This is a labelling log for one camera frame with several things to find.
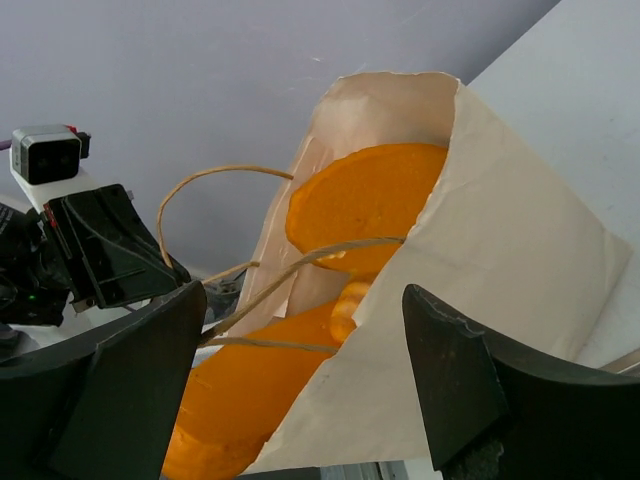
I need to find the beige paper bag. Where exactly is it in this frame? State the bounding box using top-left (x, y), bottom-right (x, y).
top-left (223, 73), bottom-right (631, 475)

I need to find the round smooth bun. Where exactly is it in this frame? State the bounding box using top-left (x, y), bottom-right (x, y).
top-left (285, 143), bottom-right (448, 254)

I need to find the small croissant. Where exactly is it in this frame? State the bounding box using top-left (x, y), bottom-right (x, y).
top-left (329, 275), bottom-right (374, 343)

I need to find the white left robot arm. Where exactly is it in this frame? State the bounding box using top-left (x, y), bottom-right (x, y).
top-left (1, 184), bottom-right (207, 479)

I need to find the long scored baguette loaf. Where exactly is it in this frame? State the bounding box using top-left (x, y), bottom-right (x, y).
top-left (162, 299), bottom-right (346, 480)

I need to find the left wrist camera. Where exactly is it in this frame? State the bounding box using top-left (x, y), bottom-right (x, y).
top-left (9, 124), bottom-right (98, 212)

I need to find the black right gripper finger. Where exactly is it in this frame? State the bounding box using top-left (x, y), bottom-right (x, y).
top-left (402, 285), bottom-right (639, 479)

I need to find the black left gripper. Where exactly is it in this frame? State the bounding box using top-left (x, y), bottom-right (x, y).
top-left (1, 184), bottom-right (207, 479)

